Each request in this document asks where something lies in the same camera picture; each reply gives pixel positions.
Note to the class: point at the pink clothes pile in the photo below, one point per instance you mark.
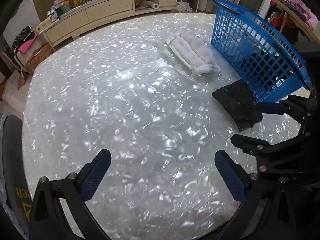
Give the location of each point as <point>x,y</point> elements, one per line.
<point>305,13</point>

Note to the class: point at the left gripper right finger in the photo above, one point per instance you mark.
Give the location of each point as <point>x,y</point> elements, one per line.
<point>234,176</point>

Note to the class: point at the blue plastic basket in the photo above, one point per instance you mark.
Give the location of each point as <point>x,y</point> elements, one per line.
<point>261,55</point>

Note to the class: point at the paper towel roll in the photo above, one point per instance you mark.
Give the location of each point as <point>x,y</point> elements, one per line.
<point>153,5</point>

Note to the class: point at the cardboard box on floor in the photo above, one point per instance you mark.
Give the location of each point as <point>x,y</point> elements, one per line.
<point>37,57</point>

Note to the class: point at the black sponge pad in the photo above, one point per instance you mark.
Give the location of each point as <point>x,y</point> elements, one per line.
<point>238,101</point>

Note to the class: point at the cream tv cabinet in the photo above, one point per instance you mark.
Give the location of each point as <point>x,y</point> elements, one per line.
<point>95,14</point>

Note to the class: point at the wooden side table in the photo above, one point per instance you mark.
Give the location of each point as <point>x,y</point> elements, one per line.
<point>297,20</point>

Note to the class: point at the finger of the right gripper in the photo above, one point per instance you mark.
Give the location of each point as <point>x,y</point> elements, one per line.
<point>278,108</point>
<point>251,146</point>

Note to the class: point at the white quilted cloth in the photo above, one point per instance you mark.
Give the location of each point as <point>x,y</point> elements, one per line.
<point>193,52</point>

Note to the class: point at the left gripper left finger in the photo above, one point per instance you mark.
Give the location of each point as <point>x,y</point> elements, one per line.
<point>92,174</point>

